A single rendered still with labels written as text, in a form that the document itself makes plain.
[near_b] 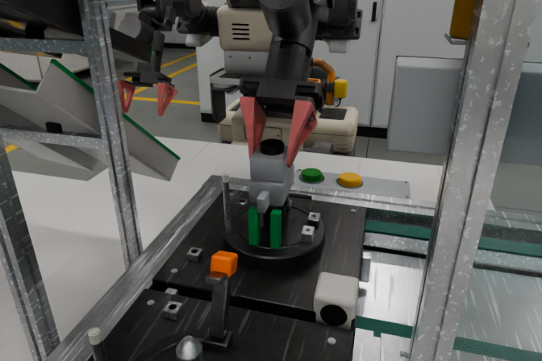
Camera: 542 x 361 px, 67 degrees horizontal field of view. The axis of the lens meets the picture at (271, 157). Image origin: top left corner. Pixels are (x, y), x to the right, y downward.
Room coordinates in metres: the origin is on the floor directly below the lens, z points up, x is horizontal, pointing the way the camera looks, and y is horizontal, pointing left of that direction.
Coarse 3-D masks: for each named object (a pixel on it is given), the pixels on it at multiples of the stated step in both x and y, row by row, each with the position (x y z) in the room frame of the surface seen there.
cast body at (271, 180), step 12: (264, 144) 0.46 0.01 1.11; (276, 144) 0.46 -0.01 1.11; (252, 156) 0.45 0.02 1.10; (264, 156) 0.45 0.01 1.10; (276, 156) 0.45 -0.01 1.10; (252, 168) 0.45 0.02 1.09; (264, 168) 0.45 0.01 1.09; (276, 168) 0.44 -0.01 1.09; (288, 168) 0.46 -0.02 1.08; (252, 180) 0.45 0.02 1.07; (264, 180) 0.45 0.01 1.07; (276, 180) 0.44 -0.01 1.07; (288, 180) 0.46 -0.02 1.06; (252, 192) 0.44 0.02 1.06; (264, 192) 0.44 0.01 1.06; (276, 192) 0.44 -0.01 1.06; (288, 192) 0.46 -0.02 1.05; (264, 204) 0.42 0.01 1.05; (276, 204) 0.44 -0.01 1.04
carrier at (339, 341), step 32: (128, 320) 0.32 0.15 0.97; (160, 320) 0.32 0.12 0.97; (192, 320) 0.32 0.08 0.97; (256, 320) 0.32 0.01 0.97; (288, 320) 0.32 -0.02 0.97; (96, 352) 0.21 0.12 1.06; (128, 352) 0.28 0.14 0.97; (160, 352) 0.27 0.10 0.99; (192, 352) 0.22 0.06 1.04; (224, 352) 0.27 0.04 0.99; (256, 352) 0.27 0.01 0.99; (288, 352) 0.28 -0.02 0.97; (320, 352) 0.28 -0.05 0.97
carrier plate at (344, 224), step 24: (240, 192) 0.60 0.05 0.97; (216, 216) 0.53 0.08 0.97; (336, 216) 0.53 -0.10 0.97; (360, 216) 0.53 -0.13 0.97; (192, 240) 0.47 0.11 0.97; (216, 240) 0.47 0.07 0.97; (336, 240) 0.47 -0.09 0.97; (360, 240) 0.47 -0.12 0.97; (168, 264) 0.42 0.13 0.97; (192, 264) 0.42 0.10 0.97; (240, 264) 0.42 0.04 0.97; (312, 264) 0.42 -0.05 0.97; (336, 264) 0.42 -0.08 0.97; (360, 264) 0.42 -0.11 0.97; (192, 288) 0.37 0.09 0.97; (240, 288) 0.37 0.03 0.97; (264, 288) 0.37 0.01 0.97; (288, 288) 0.37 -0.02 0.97; (312, 288) 0.37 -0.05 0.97; (264, 312) 0.35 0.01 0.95; (288, 312) 0.34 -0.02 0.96; (312, 312) 0.34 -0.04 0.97
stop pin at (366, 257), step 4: (364, 252) 0.45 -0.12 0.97; (368, 252) 0.45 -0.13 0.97; (364, 256) 0.44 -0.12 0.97; (368, 256) 0.44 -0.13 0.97; (364, 260) 0.43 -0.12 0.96; (368, 260) 0.43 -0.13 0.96; (364, 264) 0.43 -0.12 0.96; (368, 264) 0.43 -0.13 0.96; (364, 268) 0.43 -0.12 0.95; (368, 268) 0.43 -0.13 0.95; (364, 272) 0.43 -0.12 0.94; (368, 272) 0.43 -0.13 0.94; (360, 276) 0.44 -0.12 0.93; (364, 276) 0.43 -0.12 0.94; (368, 276) 0.43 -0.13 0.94; (360, 280) 0.43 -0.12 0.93; (364, 280) 0.43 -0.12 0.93; (368, 280) 0.43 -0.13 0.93
